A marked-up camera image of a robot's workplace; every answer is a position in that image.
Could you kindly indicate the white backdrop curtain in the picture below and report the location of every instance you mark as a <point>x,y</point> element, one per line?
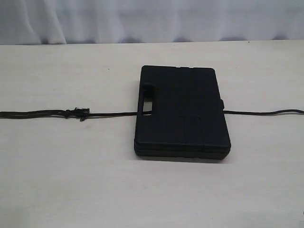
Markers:
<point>148,21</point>

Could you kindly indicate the black plastic carrying case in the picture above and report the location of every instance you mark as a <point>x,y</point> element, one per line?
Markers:
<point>180,114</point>

